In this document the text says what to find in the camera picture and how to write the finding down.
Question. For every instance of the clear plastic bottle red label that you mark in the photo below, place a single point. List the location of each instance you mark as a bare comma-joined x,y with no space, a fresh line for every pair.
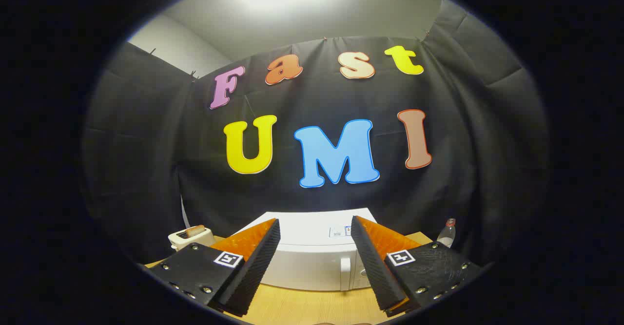
447,235

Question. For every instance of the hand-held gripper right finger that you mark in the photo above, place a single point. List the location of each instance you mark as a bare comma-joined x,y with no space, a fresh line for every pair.
375,266

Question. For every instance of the white microwave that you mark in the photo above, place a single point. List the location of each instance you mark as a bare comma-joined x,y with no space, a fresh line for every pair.
312,247

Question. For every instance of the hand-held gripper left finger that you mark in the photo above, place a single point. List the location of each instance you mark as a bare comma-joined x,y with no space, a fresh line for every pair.
258,266

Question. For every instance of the white toaster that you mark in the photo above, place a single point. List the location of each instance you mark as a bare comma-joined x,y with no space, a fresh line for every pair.
195,239

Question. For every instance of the toast slice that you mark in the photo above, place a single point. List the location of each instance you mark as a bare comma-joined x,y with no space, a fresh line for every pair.
196,229

